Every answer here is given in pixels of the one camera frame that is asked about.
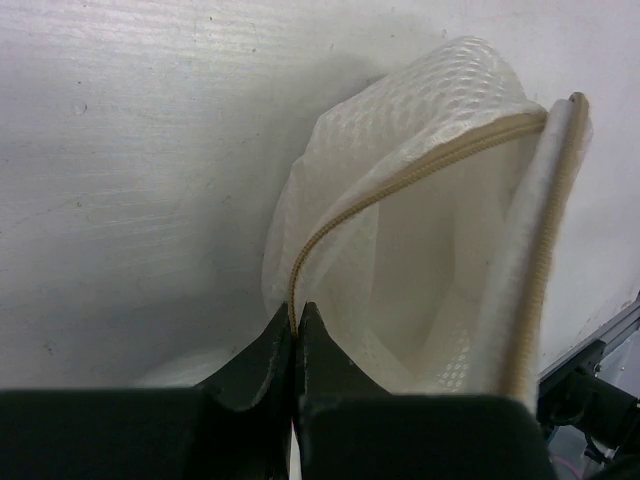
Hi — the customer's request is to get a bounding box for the aluminium mounting rail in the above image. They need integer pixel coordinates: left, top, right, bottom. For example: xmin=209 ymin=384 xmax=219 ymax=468
xmin=538 ymin=298 xmax=639 ymax=397

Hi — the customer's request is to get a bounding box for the white mesh laundry bag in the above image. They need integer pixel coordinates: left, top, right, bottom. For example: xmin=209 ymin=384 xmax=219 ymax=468
xmin=261 ymin=36 xmax=591 ymax=408

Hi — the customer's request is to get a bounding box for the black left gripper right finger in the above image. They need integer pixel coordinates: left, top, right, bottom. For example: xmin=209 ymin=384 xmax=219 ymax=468
xmin=295 ymin=302 xmax=390 ymax=479

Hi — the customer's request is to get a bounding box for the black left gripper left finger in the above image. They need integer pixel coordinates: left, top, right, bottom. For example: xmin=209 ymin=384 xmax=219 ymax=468
xmin=192 ymin=305 xmax=295 ymax=479

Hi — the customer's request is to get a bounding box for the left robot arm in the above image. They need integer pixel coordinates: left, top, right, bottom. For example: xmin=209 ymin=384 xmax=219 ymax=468
xmin=185 ymin=303 xmax=639 ymax=479

